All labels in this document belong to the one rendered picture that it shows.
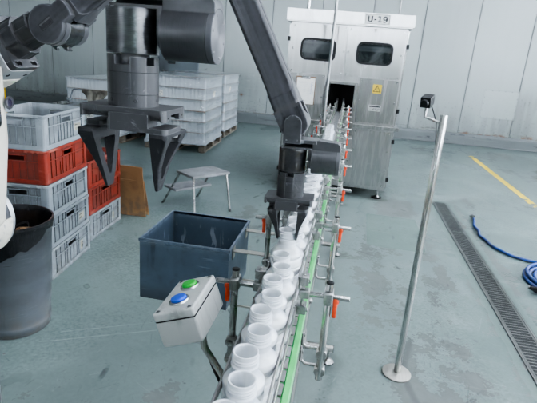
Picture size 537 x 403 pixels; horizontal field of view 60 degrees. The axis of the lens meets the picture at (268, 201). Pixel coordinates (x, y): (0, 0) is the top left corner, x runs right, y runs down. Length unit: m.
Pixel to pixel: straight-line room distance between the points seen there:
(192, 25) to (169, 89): 7.15
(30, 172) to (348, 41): 3.68
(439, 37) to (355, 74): 5.83
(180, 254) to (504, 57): 10.46
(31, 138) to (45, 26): 2.18
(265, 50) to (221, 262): 0.81
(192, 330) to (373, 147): 4.95
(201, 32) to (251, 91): 10.86
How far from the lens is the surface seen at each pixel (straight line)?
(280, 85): 0.94
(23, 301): 2.83
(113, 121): 0.55
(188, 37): 0.52
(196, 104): 7.55
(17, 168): 3.35
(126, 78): 0.54
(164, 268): 1.62
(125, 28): 0.54
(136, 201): 4.59
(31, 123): 3.23
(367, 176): 5.76
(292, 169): 0.96
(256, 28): 0.95
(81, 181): 3.74
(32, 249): 2.71
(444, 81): 11.30
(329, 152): 0.95
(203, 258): 1.56
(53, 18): 1.09
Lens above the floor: 1.55
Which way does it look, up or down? 17 degrees down
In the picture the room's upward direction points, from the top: 5 degrees clockwise
